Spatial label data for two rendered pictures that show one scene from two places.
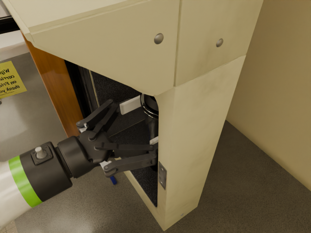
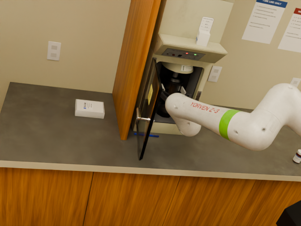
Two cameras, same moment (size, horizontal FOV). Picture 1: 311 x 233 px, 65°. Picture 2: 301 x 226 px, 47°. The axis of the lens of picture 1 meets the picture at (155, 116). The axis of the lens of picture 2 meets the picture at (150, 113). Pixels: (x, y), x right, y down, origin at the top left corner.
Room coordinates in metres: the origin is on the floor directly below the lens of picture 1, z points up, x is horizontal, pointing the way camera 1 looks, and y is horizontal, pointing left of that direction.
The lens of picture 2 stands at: (-0.03, 1.66, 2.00)
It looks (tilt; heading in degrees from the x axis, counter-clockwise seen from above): 30 degrees down; 286
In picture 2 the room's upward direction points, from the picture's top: 16 degrees clockwise
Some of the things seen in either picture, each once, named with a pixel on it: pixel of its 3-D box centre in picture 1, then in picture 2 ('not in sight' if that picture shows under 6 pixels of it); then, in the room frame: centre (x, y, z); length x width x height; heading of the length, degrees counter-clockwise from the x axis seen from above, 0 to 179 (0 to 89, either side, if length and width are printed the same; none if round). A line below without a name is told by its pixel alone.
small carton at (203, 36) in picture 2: not in sight; (202, 37); (0.26, 0.10, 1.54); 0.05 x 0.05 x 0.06; 21
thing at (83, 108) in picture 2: not in sight; (89, 108); (0.74, 0.17, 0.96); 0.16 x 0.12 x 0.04; 34
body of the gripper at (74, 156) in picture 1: (87, 150); not in sight; (0.26, 0.13, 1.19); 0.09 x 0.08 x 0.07; 124
